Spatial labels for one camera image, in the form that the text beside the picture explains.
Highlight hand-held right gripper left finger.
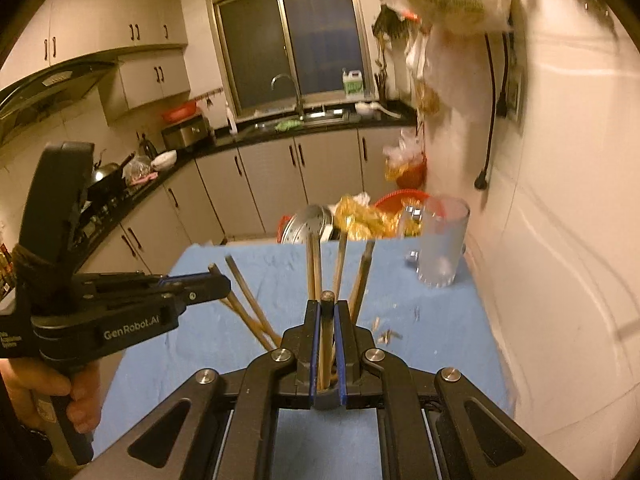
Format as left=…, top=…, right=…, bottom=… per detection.
left=75, top=300, right=324, bottom=480

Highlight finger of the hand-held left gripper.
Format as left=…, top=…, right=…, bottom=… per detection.
left=160, top=276, right=232, bottom=311
left=92, top=271, right=213, bottom=295

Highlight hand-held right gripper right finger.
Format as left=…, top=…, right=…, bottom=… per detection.
left=334, top=300, right=576, bottom=480

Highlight wooden chopstick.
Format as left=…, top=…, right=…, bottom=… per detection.
left=314, top=236, right=324, bottom=301
left=306, top=235, right=317, bottom=301
left=348, top=239, right=376, bottom=323
left=331, top=230, right=349, bottom=303
left=207, top=262, right=273, bottom=353
left=224, top=255, right=282, bottom=348

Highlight grey chopstick cup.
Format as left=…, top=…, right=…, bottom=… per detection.
left=314, top=385, right=347, bottom=411

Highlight person's left forearm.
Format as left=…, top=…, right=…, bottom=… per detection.
left=0, top=385, right=53, bottom=480

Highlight person's left hand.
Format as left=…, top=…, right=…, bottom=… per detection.
left=0, top=355, right=104, bottom=435

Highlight blue tablecloth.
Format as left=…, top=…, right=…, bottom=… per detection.
left=92, top=240, right=516, bottom=480

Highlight row of condiment bottles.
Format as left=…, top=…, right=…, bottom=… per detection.
left=0, top=242, right=16, bottom=301

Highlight black wok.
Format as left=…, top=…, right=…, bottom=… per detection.
left=90, top=152, right=136, bottom=196

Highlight plastic bag with pink item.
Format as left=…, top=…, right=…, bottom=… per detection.
left=122, top=156, right=160, bottom=186

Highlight yellow plastic bag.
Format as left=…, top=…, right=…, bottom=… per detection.
left=334, top=194, right=423, bottom=241

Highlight cream lower cabinets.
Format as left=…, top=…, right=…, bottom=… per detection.
left=75, top=127, right=426, bottom=276

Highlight cream cabinets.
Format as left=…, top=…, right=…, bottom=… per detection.
left=75, top=127, right=426, bottom=276
left=0, top=0, right=193, bottom=123

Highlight clear glass mug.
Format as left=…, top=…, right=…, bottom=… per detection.
left=400, top=197, right=472, bottom=289

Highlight metal countertop appliance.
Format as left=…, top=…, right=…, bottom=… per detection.
left=161, top=115, right=212, bottom=151

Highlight red plastic basket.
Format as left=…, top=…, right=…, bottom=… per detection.
left=374, top=188, right=431, bottom=216

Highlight red plastic basin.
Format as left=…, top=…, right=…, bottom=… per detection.
left=161, top=101, right=198, bottom=125

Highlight red plastic bag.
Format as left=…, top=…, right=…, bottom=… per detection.
left=385, top=155, right=428, bottom=188

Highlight steel sink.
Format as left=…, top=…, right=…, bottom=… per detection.
left=250, top=110, right=351, bottom=131

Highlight black range hood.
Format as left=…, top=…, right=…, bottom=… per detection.
left=0, top=60, right=118, bottom=148

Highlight small white plastic bag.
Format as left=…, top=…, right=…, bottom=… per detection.
left=382, top=129, right=423, bottom=166

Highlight chrome kitchen faucet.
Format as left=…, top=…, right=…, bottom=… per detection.
left=271, top=74, right=306, bottom=118

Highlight white bowl with ladle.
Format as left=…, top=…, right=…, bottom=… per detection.
left=355, top=101, right=403, bottom=121

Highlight green label detergent bottle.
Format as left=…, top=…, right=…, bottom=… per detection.
left=342, top=67, right=365, bottom=98

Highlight kitchen window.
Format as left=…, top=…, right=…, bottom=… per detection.
left=206, top=0, right=376, bottom=123

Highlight cream upper cabinets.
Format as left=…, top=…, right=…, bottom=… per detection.
left=0, top=0, right=193, bottom=123

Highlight dark hanging brush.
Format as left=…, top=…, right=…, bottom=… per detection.
left=372, top=5, right=411, bottom=43

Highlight black power cable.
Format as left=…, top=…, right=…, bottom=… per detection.
left=475, top=32, right=512, bottom=192

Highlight wall socket panel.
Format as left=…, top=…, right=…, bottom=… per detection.
left=505, top=67, right=526, bottom=121

